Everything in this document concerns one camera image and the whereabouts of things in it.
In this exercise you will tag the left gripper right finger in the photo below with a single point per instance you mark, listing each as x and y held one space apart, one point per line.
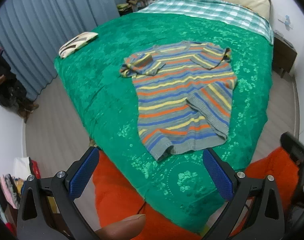
254 208

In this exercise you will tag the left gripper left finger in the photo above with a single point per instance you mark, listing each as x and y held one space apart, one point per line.
47 209

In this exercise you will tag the striped knit sweater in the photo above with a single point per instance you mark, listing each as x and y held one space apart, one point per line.
184 95

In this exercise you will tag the colourful clothes stack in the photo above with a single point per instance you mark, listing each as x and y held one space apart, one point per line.
11 191

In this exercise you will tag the dark hanging clothes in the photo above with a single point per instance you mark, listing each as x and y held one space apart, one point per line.
13 95

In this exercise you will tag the clothes pile by headboard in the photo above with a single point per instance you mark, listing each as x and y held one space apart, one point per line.
132 6

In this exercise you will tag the person's hand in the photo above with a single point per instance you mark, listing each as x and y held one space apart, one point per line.
127 228

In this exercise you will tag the orange fluffy rug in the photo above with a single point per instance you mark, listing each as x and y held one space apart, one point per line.
116 198

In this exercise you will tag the wooden nightstand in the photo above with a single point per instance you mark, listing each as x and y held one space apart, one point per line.
284 55

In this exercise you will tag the green floral bedspread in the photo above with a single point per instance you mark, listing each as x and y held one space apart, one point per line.
177 186

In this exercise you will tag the green checkered sheet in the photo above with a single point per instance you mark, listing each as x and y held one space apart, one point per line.
216 10

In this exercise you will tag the patterned folded cloth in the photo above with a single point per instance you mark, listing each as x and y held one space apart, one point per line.
77 43

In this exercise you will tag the blue-grey curtain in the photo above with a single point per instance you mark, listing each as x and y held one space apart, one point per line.
32 31

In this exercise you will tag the blue wall hook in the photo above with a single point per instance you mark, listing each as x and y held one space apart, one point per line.
286 21

